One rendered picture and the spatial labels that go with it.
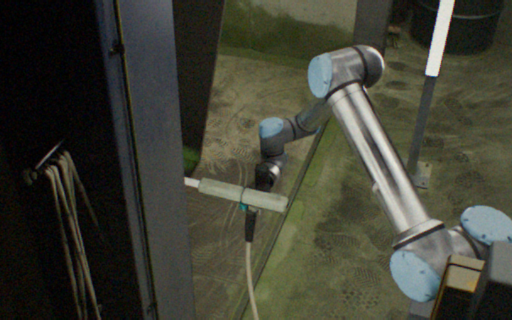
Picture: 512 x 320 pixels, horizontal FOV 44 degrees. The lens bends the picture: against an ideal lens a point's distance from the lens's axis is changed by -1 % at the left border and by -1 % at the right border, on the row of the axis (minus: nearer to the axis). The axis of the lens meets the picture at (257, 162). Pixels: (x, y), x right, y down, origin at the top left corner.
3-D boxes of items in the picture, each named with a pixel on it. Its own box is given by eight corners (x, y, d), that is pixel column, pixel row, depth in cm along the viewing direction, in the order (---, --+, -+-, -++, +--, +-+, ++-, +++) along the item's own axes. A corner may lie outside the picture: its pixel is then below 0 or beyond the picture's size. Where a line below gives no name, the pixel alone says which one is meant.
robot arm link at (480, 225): (514, 272, 179) (533, 228, 168) (470, 295, 172) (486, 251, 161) (476, 237, 189) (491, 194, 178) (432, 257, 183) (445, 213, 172)
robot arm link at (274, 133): (280, 112, 240) (281, 140, 246) (253, 120, 236) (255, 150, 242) (293, 121, 233) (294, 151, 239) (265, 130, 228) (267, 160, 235)
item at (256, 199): (283, 244, 225) (289, 193, 212) (280, 252, 222) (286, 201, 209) (156, 211, 235) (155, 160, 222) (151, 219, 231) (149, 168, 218)
